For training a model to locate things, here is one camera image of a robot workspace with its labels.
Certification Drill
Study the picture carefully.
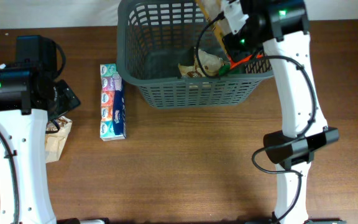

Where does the green lid jar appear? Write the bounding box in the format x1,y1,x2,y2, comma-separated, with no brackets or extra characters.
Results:
218,64,241,77

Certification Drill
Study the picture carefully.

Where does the beige snack bag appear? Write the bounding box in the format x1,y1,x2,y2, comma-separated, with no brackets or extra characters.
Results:
178,47,225,78
45,116,72,163

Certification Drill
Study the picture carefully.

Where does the red orange pasta packet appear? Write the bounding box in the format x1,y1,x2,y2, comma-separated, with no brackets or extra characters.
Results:
195,0,263,68

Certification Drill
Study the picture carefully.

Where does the Kleenex tissue multipack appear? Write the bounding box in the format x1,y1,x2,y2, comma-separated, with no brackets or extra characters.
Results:
99,63,126,141

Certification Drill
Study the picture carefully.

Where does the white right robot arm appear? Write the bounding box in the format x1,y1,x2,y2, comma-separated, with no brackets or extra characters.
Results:
220,1,339,223

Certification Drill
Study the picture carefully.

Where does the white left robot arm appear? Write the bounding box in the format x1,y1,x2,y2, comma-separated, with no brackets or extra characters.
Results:
0,35,80,223

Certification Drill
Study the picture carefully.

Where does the grey plastic mesh basket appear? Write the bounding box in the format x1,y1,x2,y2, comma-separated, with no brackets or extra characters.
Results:
116,0,273,109

